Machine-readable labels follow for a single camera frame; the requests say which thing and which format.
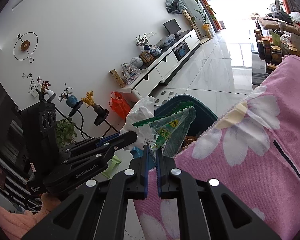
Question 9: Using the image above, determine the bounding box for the white tissue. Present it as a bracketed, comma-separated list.
[120, 96, 154, 151]

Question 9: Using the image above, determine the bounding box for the green clear candy wrapper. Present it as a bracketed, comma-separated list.
[146, 101, 196, 158]

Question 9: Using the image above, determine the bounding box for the pink left sleeve forearm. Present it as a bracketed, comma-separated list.
[0, 205, 52, 239]

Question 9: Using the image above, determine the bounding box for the person's left hand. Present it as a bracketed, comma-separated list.
[41, 192, 61, 212]

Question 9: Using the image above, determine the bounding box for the white tv cabinet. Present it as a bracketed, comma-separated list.
[117, 30, 200, 102]

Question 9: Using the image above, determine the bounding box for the pink floral tablecloth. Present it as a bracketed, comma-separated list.
[175, 55, 300, 239]

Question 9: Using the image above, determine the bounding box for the small black monitor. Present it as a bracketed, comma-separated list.
[164, 19, 181, 37]

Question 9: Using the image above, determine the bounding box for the left orange grey curtain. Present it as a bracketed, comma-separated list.
[199, 0, 221, 32]

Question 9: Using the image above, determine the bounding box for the tall leafy potted plant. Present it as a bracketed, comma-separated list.
[191, 0, 212, 40]

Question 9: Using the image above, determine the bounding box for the coffee table with jars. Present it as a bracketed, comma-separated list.
[251, 29, 297, 87]

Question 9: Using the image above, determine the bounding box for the round wall clock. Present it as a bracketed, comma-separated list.
[13, 31, 39, 63]

